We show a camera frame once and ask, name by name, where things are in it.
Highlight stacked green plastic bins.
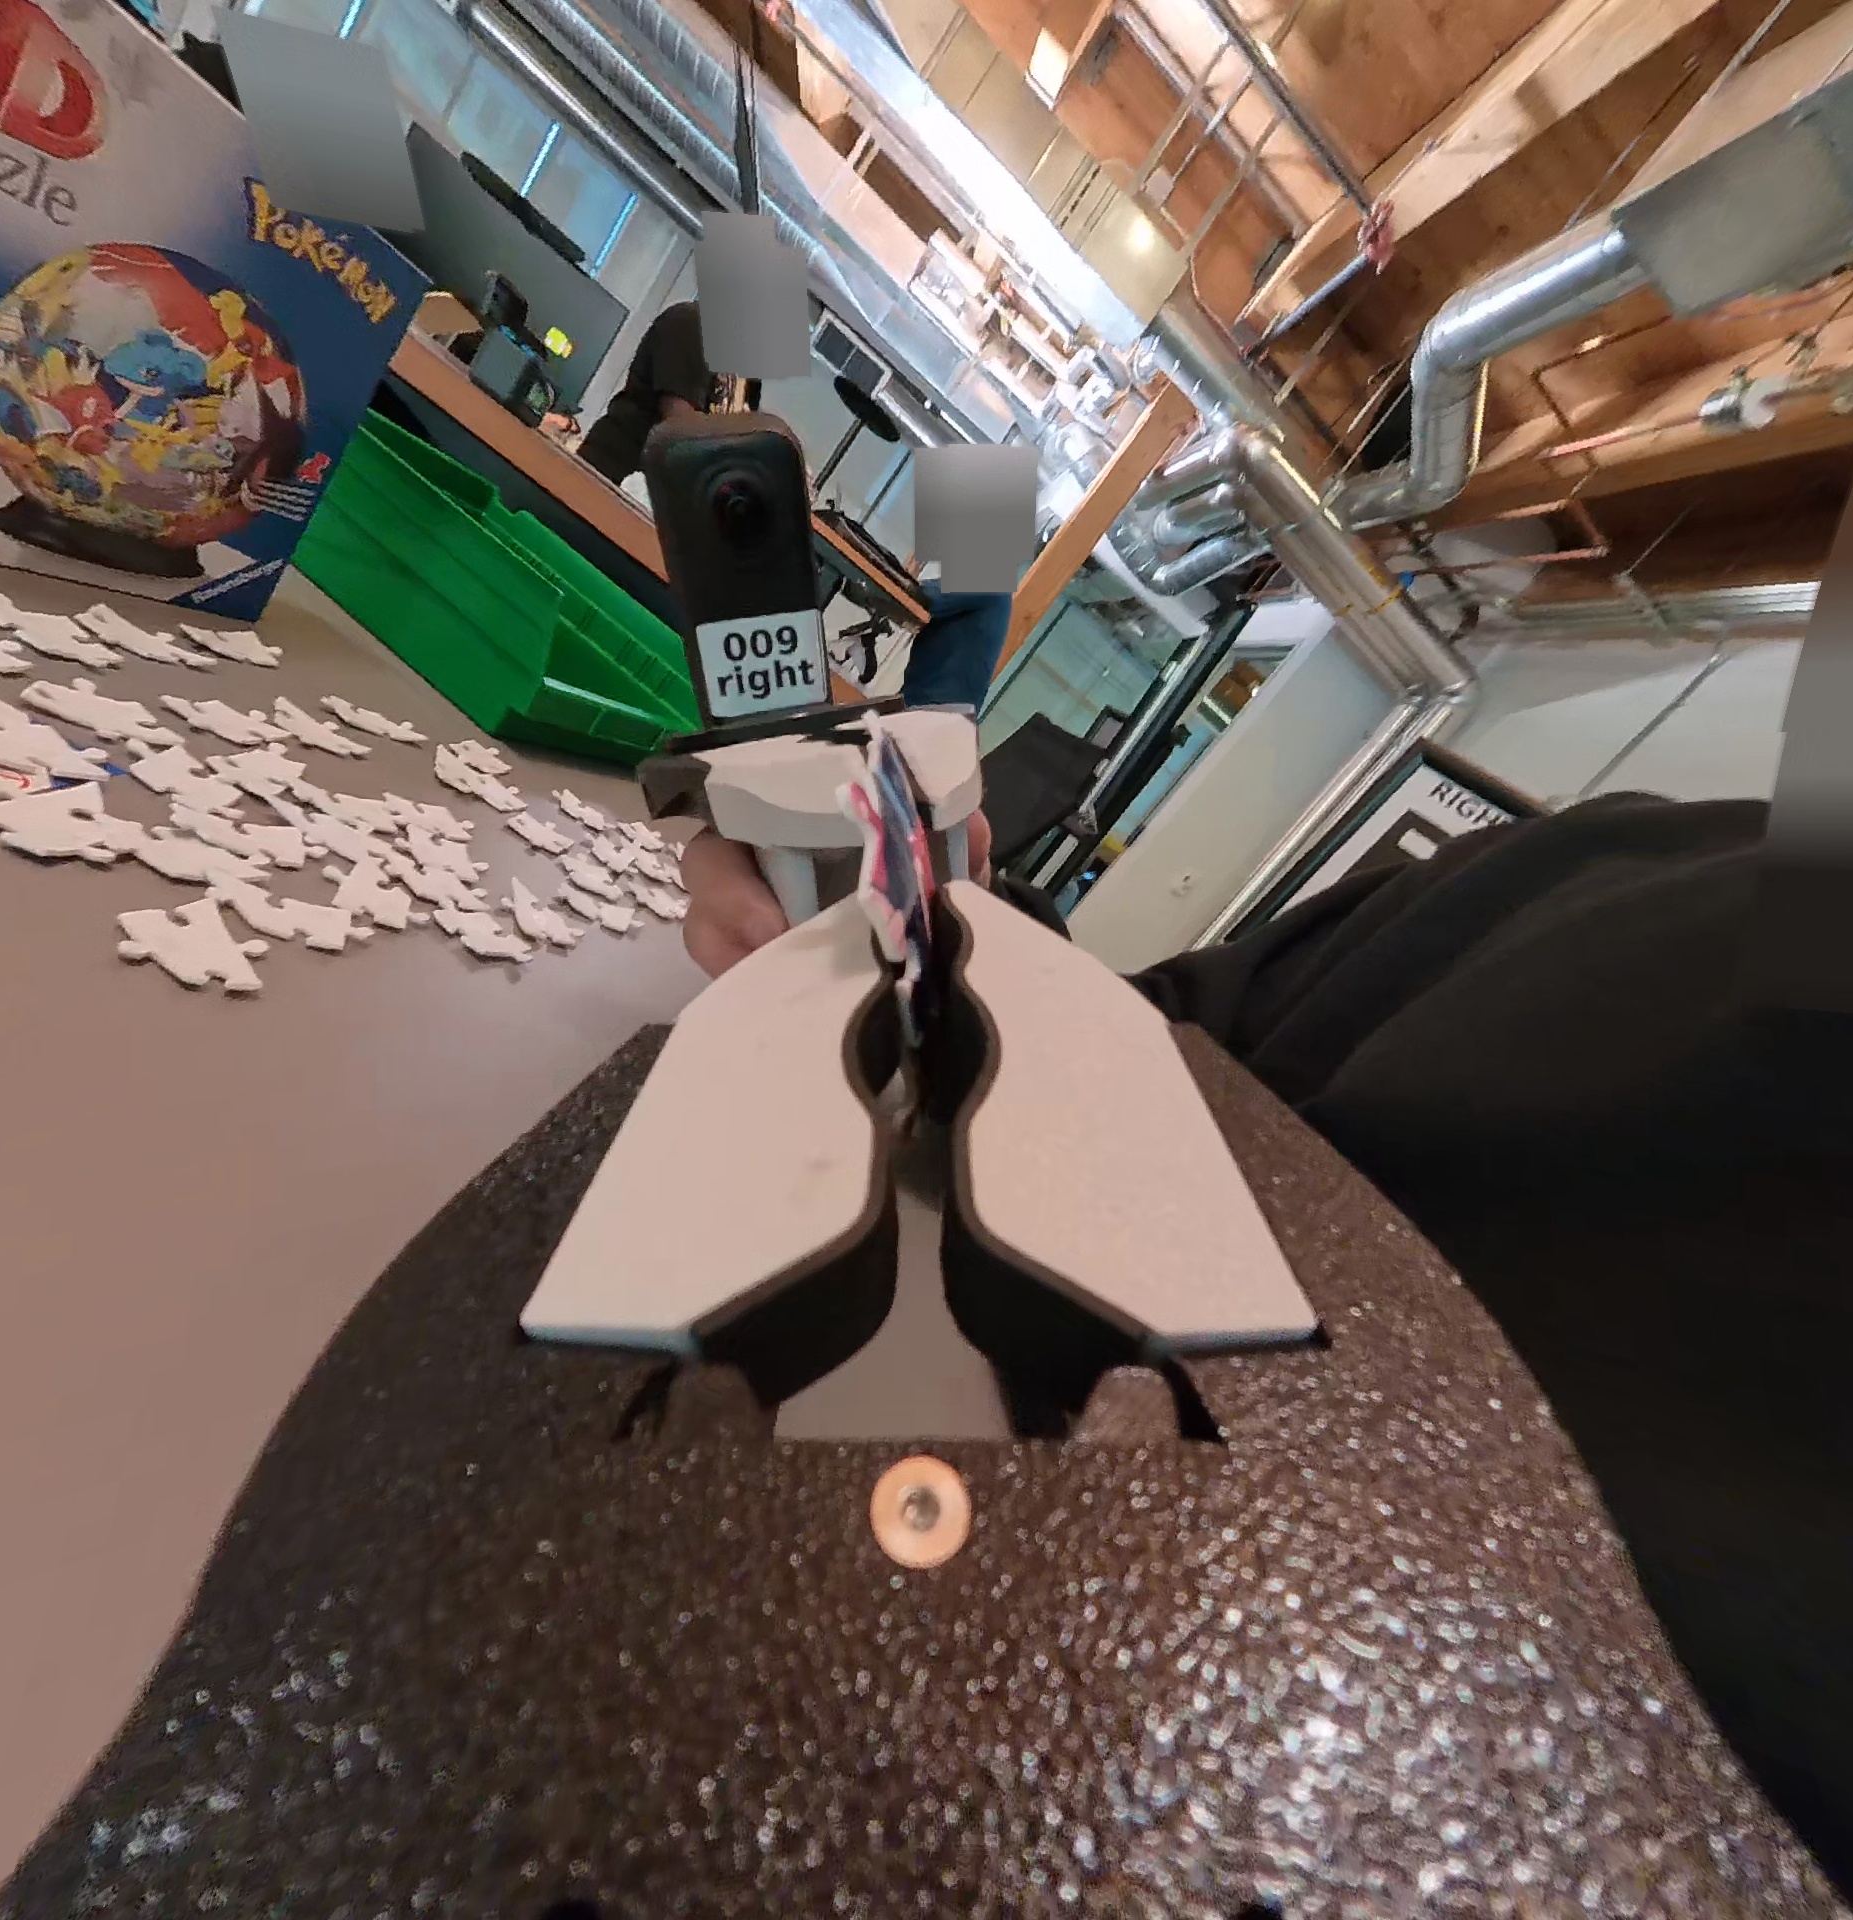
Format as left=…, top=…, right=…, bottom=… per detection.
left=288, top=407, right=709, bottom=768

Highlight silver elbow duct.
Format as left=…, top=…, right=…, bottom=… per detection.
left=1320, top=222, right=1648, bottom=529

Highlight blue puzzle ball box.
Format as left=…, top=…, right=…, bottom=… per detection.
left=0, top=0, right=438, bottom=620

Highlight person's right forearm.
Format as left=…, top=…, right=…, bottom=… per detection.
left=999, top=790, right=1853, bottom=1204

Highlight wooden support post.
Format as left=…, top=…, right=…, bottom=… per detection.
left=999, top=381, right=1204, bottom=663

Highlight person's black sweater torso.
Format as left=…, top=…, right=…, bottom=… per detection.
left=1320, top=1080, right=1853, bottom=1917

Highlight copper pipe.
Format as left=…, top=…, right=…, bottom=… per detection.
left=1525, top=282, right=1853, bottom=561

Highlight pile of white puzzle pieces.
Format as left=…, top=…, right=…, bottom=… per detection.
left=0, top=587, right=690, bottom=996

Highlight black chair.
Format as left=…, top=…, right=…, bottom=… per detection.
left=987, top=713, right=1173, bottom=921

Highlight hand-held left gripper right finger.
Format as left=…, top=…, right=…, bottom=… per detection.
left=939, top=879, right=1326, bottom=1428

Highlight black desk device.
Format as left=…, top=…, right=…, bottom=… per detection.
left=465, top=268, right=569, bottom=425

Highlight wooden background desk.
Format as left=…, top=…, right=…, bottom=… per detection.
left=384, top=321, right=939, bottom=636

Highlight person's right hand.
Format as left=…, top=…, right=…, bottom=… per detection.
left=683, top=831, right=797, bottom=978

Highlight long silver ventilation pipe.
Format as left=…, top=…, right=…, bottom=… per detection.
left=1134, top=419, right=1484, bottom=952

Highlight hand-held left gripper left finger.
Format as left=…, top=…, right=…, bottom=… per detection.
left=516, top=897, right=908, bottom=1407

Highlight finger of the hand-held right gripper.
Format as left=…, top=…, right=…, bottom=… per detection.
left=709, top=736, right=870, bottom=852
left=879, top=713, right=991, bottom=838

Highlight black and white sign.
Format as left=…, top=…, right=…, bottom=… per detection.
left=1314, top=747, right=1548, bottom=905

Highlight rectangular metal duct box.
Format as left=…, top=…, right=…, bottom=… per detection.
left=1615, top=72, right=1853, bottom=319

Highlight black wall monitor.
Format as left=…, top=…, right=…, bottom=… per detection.
left=408, top=125, right=635, bottom=415

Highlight glass partition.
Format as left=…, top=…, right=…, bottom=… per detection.
left=999, top=586, right=1322, bottom=932

